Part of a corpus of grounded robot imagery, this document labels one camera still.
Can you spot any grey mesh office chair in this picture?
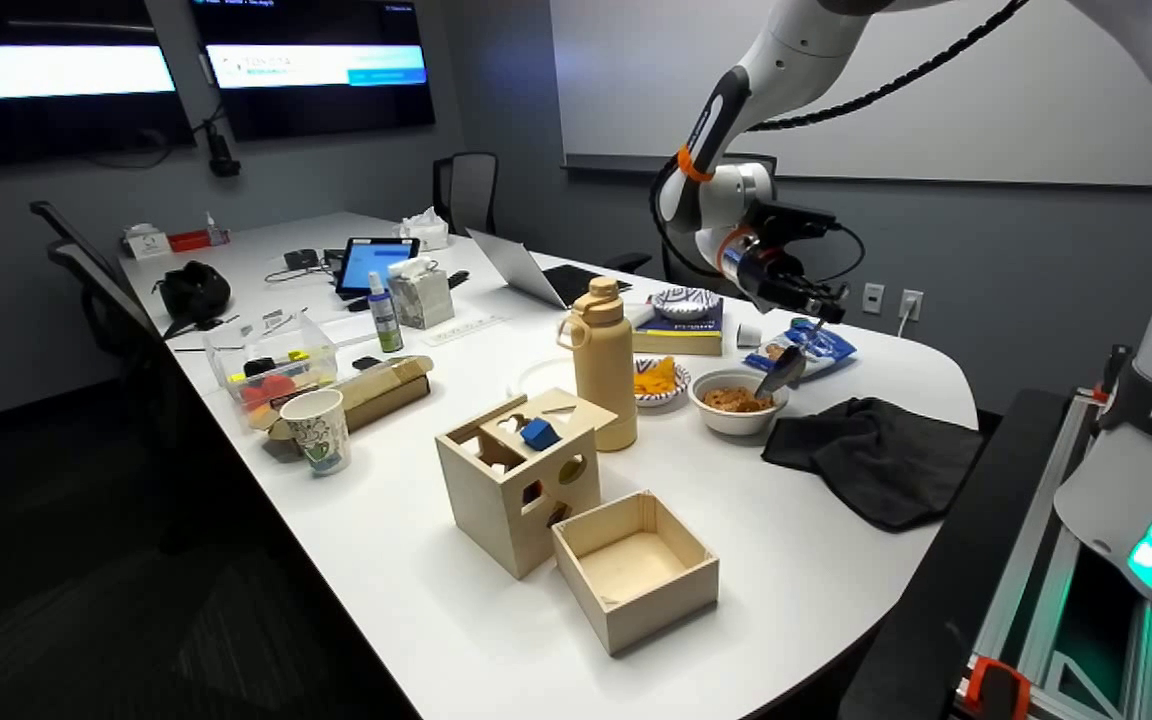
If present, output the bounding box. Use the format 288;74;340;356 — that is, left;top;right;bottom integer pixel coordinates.
609;154;781;306
433;150;504;238

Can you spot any small wooden block box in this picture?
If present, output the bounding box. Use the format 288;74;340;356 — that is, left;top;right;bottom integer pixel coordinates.
264;354;439;452

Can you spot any wooden shape sorter box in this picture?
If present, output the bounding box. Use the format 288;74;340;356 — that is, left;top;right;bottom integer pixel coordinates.
433;386;622;585

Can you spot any paper cup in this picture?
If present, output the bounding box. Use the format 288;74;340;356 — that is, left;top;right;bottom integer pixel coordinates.
275;386;356;481

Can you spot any open black laptop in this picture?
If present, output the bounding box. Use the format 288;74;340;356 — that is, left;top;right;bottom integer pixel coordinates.
468;227;631;311

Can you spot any blue snack bag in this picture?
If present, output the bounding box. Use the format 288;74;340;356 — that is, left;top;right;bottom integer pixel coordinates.
745;317;860;388

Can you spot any open wooden tray box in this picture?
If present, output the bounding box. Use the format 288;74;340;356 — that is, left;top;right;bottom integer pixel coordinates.
549;490;724;659

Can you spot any white tissue pile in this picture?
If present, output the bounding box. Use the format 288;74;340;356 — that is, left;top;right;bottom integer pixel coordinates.
395;203;457;256

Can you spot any black cloth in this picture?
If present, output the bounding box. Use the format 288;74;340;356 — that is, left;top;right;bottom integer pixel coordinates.
758;394;986;536

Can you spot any tablet with blue screen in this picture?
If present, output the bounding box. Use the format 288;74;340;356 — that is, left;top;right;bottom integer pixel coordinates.
330;231;423;306

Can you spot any white bowl with snacks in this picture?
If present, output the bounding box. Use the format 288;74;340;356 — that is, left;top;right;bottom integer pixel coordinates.
684;364;790;440

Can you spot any blue block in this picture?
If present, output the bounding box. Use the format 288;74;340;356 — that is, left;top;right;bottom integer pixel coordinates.
514;413;563;452

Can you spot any black stand panel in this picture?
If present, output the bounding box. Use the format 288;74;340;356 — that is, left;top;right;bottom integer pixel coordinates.
840;386;1071;720

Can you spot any black office chair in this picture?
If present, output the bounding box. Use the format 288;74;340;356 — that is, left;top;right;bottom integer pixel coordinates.
28;196;208;403

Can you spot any whiteboard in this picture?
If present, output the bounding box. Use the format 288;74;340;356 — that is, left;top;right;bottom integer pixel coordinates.
549;0;1152;192

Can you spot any white carton box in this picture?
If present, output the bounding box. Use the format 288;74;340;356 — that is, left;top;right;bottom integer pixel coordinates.
389;256;461;333

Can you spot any orange clamp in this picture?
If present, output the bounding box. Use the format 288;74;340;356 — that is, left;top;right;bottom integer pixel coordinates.
951;651;1038;720

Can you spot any tan water bottle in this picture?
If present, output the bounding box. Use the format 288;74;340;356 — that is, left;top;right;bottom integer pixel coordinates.
557;276;638;455

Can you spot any camera on grey pole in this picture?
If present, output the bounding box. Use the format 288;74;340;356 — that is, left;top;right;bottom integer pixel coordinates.
140;0;248;180

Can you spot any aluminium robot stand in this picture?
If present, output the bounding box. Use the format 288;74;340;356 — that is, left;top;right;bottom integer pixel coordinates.
951;386;1152;720

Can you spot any small green spray bottle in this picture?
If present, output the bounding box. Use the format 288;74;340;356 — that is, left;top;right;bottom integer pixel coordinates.
367;270;406;356

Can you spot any clear plastic marker container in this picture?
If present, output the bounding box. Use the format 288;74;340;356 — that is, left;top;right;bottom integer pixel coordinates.
202;311;340;434

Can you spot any black bag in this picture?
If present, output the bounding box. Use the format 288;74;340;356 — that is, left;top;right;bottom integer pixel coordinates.
150;256;234;338

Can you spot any small bowl with orange food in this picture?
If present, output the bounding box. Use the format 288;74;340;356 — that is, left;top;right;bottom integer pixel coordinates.
627;354;696;413

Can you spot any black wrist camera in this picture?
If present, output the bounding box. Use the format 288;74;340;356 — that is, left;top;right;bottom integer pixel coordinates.
747;202;835;248

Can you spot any wall monitor screen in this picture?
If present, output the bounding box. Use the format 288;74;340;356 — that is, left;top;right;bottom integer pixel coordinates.
189;0;439;145
0;0;193;174

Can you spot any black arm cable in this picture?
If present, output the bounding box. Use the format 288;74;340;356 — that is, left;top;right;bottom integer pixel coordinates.
651;0;1031;333

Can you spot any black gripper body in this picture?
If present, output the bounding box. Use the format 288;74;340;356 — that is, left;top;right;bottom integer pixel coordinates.
720;223;828;317

